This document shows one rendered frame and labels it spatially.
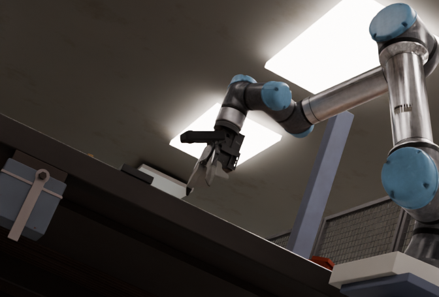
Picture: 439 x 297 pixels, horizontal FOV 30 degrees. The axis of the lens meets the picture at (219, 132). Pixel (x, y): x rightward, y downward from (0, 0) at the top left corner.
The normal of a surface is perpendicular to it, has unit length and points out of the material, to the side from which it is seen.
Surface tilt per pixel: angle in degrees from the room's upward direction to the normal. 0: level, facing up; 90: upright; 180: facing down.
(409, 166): 100
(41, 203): 90
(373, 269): 90
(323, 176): 90
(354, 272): 90
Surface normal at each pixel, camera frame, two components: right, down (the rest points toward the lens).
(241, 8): -0.33, 0.86
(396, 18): -0.59, -0.57
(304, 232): 0.36, -0.25
